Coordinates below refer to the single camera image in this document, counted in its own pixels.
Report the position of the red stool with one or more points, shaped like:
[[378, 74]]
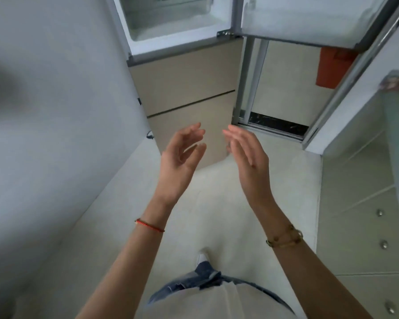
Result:
[[334, 69]]

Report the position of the sliding glass door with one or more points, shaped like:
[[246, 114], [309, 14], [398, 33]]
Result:
[[249, 79]]

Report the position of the person's left forearm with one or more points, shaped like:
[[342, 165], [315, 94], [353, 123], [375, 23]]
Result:
[[119, 279]]

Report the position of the clear crisper drawer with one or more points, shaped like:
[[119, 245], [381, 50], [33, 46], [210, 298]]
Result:
[[169, 4]]

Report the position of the refrigerator door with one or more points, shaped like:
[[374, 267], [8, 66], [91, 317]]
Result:
[[302, 19]]

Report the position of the person's left hand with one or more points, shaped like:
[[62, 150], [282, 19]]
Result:
[[176, 169]]

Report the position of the person's shoe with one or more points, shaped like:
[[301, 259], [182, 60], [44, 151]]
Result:
[[203, 259]]

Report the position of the black power plug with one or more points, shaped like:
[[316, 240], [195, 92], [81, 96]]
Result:
[[150, 135]]

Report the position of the grey kitchen base cabinets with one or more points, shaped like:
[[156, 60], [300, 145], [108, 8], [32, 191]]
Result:
[[352, 229]]

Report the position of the person's right forearm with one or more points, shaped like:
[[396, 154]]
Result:
[[312, 279]]

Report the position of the white shirt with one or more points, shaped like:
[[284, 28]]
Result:
[[219, 305]]

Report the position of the person's right hand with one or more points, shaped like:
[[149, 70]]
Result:
[[254, 169]]

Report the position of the beige refrigerator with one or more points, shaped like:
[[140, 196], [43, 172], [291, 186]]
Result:
[[186, 73]]

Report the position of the blue jeans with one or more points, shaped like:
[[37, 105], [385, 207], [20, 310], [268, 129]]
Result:
[[206, 275]]

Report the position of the pink patterned cloth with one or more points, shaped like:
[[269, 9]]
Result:
[[397, 83]]

